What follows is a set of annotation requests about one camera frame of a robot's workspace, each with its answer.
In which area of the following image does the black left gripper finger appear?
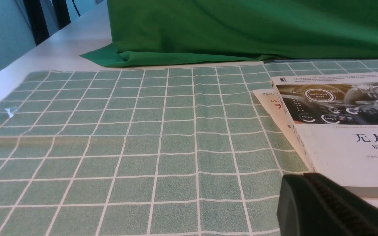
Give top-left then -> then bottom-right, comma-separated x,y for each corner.
277,173 -> 378,236

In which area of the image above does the top white self-driving book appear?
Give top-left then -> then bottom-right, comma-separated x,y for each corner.
270,73 -> 378,198

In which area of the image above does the green checkered tablecloth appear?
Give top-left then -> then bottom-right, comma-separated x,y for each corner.
0,60 -> 378,236

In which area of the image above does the green backdrop cloth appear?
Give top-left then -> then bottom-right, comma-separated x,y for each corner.
82,0 -> 378,68

